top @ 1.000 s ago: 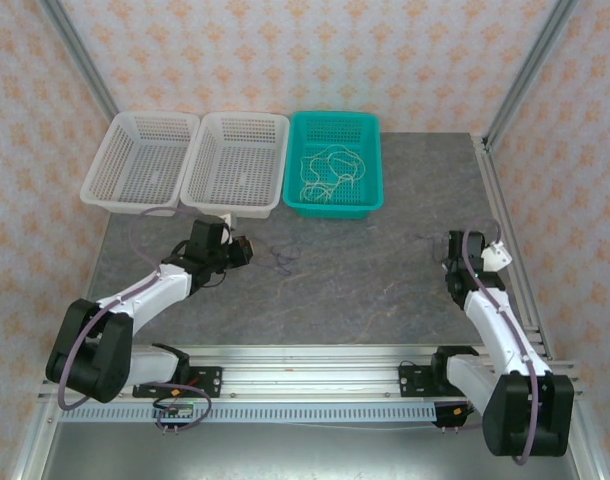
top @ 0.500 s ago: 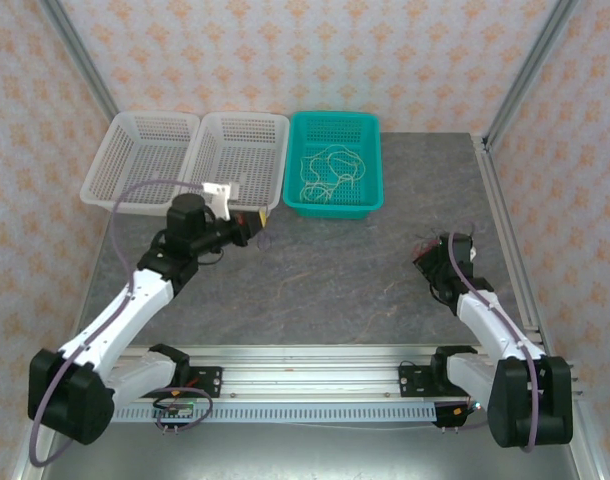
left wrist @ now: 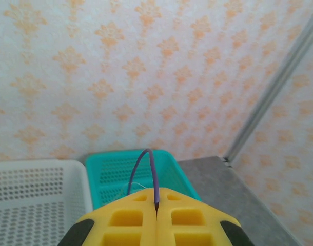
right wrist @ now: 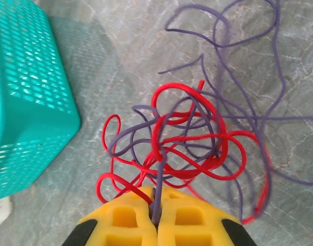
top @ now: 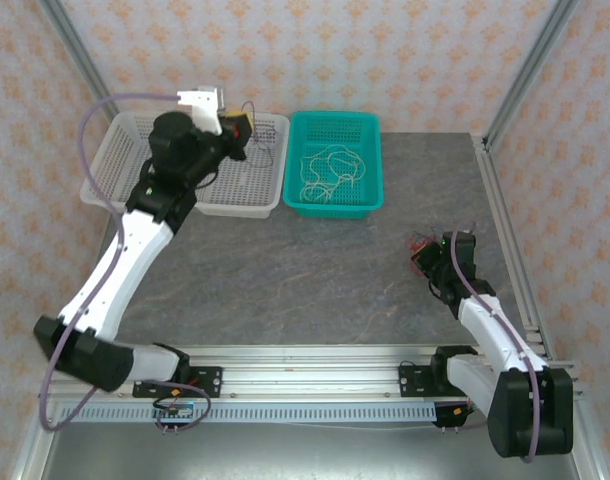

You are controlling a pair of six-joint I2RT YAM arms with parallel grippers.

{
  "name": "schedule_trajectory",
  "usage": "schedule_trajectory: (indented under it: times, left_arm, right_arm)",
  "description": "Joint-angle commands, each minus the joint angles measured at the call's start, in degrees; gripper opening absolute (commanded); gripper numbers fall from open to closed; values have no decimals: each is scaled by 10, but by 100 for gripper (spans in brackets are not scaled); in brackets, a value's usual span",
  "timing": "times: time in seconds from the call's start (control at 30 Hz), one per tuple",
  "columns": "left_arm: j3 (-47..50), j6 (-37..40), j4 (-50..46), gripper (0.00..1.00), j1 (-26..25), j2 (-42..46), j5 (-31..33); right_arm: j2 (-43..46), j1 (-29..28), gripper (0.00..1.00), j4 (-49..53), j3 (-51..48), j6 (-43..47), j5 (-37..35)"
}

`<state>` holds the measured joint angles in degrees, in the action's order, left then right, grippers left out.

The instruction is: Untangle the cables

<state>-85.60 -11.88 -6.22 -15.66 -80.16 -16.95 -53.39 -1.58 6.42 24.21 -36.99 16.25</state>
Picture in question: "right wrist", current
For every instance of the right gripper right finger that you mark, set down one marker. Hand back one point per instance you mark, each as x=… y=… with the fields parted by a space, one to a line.
x=192 y=220

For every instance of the teal plastic basket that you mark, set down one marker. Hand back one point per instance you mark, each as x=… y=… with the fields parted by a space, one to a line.
x=23 y=115

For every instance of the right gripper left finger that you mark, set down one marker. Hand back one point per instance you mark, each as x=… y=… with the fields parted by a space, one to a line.
x=120 y=217

